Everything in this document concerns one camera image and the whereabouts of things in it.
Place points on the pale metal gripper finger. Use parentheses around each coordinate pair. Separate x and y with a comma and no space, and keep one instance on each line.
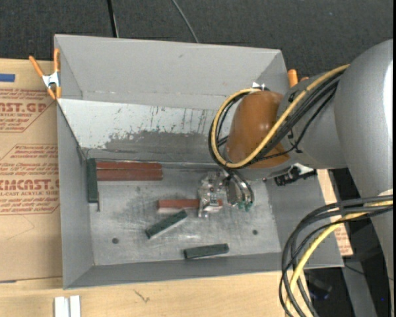
(207,186)
(210,208)

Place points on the red-brown block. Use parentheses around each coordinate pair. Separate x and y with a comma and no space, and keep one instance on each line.
(128,175)
(178,204)
(128,165)

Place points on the dark green flat block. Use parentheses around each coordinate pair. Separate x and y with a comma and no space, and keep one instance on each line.
(92,180)
(166,224)
(206,251)

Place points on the grey metal bin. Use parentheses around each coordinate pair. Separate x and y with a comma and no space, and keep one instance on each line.
(158,74)

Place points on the brown cardboard board red print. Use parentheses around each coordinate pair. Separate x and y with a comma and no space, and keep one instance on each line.
(26,163)

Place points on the black cylinder on white bracket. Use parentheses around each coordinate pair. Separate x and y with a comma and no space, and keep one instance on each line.
(290,176)

